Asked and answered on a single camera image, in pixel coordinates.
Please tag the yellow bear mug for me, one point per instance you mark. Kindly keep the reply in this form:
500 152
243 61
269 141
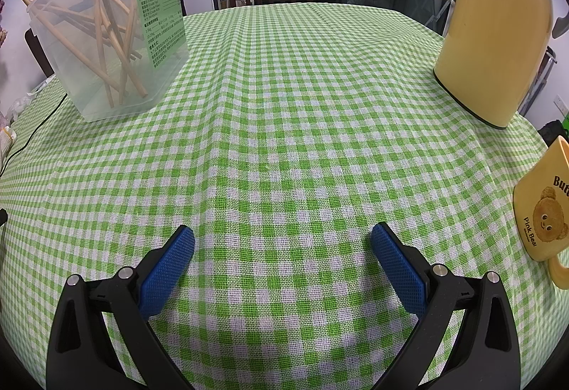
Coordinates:
538 194

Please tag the clear plastic container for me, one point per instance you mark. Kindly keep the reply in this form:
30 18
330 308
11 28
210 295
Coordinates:
160 16

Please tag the black bag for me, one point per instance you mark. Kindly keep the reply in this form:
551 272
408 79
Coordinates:
551 130

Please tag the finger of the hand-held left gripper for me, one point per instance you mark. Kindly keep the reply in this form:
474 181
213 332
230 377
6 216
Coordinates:
2 217

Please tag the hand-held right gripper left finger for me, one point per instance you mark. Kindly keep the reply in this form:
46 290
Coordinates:
171 270

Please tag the green checked tablecloth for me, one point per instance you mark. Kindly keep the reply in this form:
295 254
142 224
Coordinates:
289 127

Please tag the green object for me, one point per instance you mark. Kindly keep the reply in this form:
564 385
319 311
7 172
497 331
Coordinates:
566 125

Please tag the metal drying rack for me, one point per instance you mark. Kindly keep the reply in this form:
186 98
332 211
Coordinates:
438 14

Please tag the bunch of wooden chopsticks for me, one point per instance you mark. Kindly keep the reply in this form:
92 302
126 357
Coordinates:
99 12

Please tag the yellow thermos jug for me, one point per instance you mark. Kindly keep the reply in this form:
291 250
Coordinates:
489 38

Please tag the white crumpled cloth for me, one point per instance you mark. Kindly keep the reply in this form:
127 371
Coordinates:
24 101

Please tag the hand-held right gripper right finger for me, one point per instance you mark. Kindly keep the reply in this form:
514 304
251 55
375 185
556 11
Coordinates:
400 270

